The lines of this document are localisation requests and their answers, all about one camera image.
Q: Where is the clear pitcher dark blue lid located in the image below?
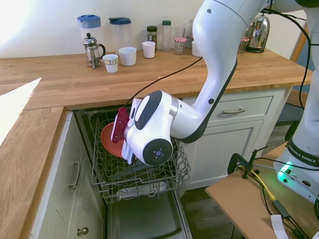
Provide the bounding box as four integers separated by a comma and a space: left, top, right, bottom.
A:
108, 16, 133, 54

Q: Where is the black cable adapter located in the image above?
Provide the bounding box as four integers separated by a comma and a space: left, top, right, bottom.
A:
271, 200, 291, 220

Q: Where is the white paper strip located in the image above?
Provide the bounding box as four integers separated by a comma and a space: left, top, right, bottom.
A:
271, 214, 290, 239

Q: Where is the stainless dishwasher door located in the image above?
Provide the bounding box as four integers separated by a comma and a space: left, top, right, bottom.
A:
107, 191, 192, 239

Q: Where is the small patterned paper cup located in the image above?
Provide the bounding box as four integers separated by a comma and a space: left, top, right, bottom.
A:
102, 54, 118, 73

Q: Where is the grey wire dishwasher rack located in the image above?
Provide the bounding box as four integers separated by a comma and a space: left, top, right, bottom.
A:
91, 111, 192, 204

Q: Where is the clear drinking glass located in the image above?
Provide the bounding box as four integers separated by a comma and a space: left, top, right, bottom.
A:
174, 26, 186, 40

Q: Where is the silver drawer handle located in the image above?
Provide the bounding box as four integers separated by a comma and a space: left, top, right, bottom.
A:
69, 159, 81, 190
221, 108, 246, 115

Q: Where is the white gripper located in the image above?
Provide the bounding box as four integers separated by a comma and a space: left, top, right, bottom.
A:
111, 115, 137, 165

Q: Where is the grey cable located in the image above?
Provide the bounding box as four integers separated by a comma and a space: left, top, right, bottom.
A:
251, 163, 284, 173

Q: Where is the wooden robot mounting board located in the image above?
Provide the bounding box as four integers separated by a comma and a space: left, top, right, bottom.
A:
204, 143, 319, 239

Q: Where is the coral pink plastic plate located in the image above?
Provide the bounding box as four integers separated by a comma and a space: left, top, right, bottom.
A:
100, 121, 125, 158

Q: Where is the white kitchen cabinet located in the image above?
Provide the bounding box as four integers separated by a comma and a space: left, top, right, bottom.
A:
29, 112, 109, 239
180, 88, 294, 191

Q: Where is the glass French press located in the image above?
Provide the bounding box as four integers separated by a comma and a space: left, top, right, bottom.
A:
83, 32, 107, 70

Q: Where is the white ribbed cup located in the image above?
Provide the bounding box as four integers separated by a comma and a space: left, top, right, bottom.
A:
142, 41, 156, 59

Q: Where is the black looping cable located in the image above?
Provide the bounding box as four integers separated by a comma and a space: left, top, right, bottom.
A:
260, 7, 315, 109

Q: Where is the white ceramic mug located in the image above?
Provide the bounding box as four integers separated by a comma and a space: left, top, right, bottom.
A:
118, 47, 137, 67

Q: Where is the large white cup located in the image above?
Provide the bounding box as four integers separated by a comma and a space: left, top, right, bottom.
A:
191, 39, 203, 57

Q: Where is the stainless steel kettle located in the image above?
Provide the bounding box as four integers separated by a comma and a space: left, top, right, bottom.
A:
245, 14, 271, 53

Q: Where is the black metal clamp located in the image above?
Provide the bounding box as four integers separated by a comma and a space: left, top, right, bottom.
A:
229, 146, 269, 180

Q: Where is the light wooden plank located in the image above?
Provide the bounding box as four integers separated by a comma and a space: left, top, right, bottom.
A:
290, 26, 310, 63

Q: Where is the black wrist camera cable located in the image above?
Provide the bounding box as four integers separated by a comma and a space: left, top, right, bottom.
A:
124, 56, 204, 108

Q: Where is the clear bottle green lid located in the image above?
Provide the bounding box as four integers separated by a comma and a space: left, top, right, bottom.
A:
161, 20, 172, 52

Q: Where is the clear pitcher light blue lid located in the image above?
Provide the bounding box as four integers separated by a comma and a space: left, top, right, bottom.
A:
76, 14, 104, 54

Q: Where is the dark jar green lid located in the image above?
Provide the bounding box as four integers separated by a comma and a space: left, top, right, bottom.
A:
146, 25, 158, 49

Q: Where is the yellow cable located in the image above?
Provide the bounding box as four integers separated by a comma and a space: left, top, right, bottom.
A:
249, 169, 277, 201

